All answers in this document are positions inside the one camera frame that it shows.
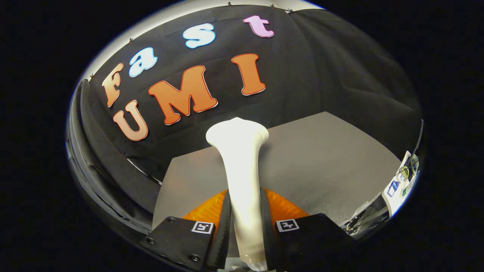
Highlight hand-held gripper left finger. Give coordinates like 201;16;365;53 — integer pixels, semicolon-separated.
137;189;232;272

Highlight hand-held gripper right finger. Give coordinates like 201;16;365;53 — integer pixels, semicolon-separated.
259;187;358;272

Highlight black backdrop cloth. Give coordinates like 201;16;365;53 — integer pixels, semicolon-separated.
67;4;423;235

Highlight white side desk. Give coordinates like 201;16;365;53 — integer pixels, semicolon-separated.
381;150;421;216

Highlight beige cabinet with dark top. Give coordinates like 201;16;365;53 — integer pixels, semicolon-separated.
152;111;402;230

